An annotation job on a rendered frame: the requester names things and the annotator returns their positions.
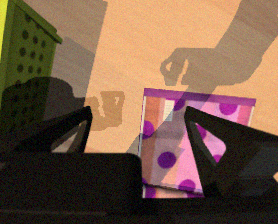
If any yellow-green open box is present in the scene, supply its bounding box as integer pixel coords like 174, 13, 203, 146
0, 0, 63, 134

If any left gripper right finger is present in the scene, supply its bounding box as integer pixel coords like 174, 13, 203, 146
184, 106, 278, 197

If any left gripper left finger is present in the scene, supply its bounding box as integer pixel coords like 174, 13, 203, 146
0, 106, 93, 152

